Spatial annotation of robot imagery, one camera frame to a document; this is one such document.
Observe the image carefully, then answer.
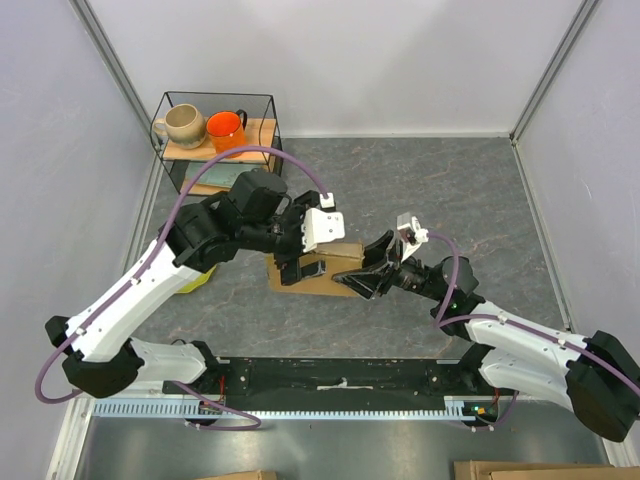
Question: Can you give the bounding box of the purple cable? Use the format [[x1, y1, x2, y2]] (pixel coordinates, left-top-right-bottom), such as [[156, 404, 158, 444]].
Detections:
[[34, 145, 337, 432], [424, 230, 640, 431]]

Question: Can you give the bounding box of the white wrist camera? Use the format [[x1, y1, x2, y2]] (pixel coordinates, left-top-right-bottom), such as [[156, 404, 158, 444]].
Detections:
[[396, 212, 429, 262], [301, 193, 345, 253]]

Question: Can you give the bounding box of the brown cardboard express box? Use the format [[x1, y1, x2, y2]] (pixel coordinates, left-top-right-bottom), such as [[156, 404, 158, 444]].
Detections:
[[265, 242, 364, 297]]

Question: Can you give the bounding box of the yellow-green dotted plate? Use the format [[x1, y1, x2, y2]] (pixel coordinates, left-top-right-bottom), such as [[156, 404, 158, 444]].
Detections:
[[176, 266, 217, 294]]

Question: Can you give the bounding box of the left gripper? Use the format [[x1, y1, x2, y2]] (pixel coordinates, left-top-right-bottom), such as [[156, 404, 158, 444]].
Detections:
[[241, 192, 328, 285]]

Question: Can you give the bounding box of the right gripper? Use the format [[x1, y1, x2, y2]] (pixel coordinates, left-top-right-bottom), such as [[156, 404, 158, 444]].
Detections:
[[332, 229, 445, 302]]

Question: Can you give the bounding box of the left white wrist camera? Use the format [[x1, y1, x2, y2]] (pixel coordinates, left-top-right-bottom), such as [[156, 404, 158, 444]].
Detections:
[[301, 193, 345, 253]]

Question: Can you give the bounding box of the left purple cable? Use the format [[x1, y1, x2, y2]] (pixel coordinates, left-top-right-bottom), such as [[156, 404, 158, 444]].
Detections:
[[34, 145, 337, 432]]

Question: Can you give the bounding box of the cardboard piece bottom centre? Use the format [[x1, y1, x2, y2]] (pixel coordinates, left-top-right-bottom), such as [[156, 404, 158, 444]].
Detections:
[[197, 470, 278, 480]]

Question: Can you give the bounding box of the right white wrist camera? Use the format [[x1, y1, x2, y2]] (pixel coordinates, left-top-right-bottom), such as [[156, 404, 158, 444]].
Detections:
[[396, 212, 429, 262]]

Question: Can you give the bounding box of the black wire wooden shelf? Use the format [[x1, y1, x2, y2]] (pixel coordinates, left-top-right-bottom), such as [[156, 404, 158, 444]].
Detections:
[[149, 91, 282, 192]]

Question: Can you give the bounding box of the orange mug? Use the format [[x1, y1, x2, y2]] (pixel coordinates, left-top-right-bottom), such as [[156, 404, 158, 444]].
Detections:
[[206, 109, 248, 154]]

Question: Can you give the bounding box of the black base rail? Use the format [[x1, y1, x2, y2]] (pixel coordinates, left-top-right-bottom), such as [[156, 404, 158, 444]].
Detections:
[[189, 357, 495, 413]]

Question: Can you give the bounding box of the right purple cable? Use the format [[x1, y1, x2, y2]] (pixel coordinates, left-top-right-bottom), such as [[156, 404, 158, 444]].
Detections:
[[424, 230, 640, 431]]

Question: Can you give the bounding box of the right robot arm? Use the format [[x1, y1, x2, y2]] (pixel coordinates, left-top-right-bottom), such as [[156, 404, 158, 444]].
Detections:
[[333, 229, 639, 442]]

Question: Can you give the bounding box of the beige ceramic mug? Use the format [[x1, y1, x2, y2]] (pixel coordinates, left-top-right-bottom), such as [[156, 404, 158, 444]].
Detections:
[[152, 104, 207, 150]]

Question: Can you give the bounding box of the light green tray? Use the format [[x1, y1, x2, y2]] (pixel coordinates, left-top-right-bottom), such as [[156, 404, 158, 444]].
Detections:
[[185, 162, 255, 188]]

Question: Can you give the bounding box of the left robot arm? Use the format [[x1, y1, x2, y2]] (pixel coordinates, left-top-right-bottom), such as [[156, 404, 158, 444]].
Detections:
[[45, 169, 335, 398]]

